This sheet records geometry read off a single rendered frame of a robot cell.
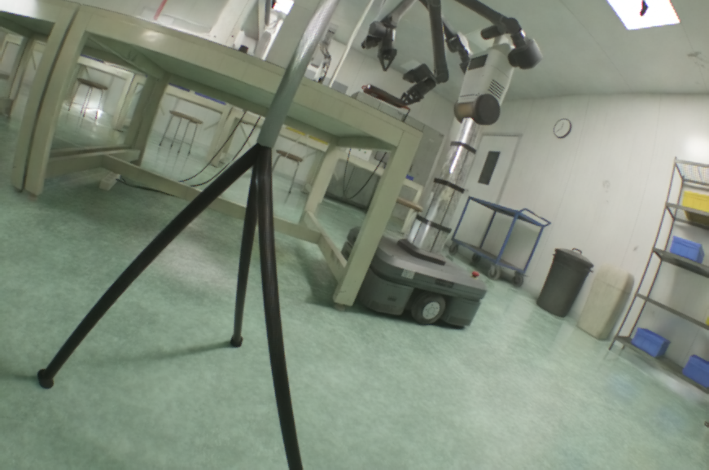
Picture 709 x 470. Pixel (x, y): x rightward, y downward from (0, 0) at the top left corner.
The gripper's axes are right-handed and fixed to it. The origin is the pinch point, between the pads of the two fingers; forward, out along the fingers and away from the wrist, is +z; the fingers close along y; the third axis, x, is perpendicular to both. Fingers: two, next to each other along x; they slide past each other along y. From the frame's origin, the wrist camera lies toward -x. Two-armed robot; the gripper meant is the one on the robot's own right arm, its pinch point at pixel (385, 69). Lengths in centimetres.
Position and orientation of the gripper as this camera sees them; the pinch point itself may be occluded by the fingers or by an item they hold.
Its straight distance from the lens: 147.1
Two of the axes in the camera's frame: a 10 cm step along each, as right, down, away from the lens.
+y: 2.0, 1.6, -9.7
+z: -1.2, 9.8, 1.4
